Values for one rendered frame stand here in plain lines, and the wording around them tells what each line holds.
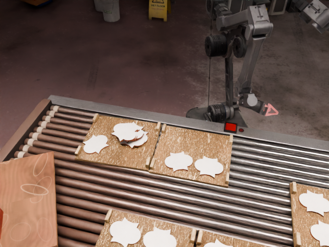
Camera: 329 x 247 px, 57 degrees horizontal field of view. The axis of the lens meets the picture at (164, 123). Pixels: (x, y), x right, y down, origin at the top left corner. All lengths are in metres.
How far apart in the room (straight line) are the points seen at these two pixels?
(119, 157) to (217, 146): 0.55
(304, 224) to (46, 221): 1.13
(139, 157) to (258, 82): 2.51
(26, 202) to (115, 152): 0.51
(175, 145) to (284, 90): 2.36
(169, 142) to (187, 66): 2.37
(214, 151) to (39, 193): 0.91
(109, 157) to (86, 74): 2.38
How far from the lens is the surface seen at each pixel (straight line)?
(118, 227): 1.42
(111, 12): 5.05
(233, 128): 1.85
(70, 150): 1.78
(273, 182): 1.67
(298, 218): 1.57
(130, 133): 1.68
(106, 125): 1.84
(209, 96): 3.52
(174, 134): 1.76
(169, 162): 1.61
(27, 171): 1.59
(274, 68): 4.19
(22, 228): 1.42
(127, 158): 1.65
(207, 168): 1.60
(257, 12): 1.47
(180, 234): 1.41
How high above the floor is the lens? 2.21
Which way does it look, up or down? 45 degrees down
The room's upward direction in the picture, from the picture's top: straight up
